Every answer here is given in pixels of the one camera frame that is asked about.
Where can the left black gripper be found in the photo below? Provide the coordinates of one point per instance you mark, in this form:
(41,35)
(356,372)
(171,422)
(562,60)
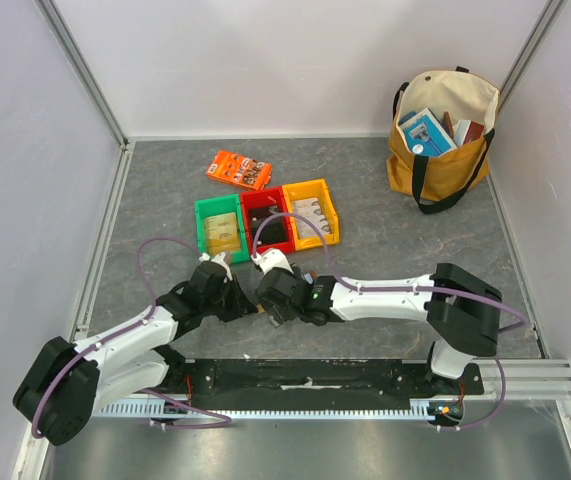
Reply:
(240,303)

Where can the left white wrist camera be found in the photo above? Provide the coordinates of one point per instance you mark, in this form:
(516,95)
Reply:
(222,259)

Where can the white cards in yellow bin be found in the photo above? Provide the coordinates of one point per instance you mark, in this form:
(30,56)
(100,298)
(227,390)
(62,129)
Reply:
(309,216)

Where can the blue white razor box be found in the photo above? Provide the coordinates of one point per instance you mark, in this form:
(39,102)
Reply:
(425,135)

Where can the gold cards in green bin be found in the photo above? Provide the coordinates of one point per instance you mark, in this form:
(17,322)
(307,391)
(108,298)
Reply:
(222,233)

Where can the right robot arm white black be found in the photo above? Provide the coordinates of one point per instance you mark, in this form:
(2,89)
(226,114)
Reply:
(460,307)

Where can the white red box in bag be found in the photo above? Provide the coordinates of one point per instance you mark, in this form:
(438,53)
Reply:
(466,131)

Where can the grey slotted cable duct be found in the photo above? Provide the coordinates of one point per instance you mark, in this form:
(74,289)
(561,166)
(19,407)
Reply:
(141,407)

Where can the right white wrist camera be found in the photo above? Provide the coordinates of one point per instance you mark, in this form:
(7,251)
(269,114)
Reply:
(271,259)

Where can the yellow plastic bin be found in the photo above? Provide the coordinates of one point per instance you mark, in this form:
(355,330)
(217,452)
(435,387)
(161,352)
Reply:
(307,189)

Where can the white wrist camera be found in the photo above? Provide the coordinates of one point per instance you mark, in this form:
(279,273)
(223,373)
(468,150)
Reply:
(271,259)
(222,259)

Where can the black mounting base plate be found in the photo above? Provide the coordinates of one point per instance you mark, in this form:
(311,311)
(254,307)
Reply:
(215,377)

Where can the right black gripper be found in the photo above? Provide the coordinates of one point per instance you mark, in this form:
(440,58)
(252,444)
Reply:
(269,298)

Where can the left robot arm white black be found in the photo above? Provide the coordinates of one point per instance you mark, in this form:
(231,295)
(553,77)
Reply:
(69,381)

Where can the black cards in red bin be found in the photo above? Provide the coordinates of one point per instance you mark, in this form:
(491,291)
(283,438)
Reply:
(273,232)

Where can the yellow canvas tote bag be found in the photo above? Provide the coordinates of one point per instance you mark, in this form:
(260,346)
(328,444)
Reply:
(437,183)

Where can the orange snack box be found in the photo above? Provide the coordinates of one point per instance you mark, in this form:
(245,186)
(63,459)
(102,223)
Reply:
(239,171)

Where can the green plastic bin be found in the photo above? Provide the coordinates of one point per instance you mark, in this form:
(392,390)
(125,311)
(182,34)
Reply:
(220,205)

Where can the brown item in bag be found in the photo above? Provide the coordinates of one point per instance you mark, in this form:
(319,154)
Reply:
(447,124)

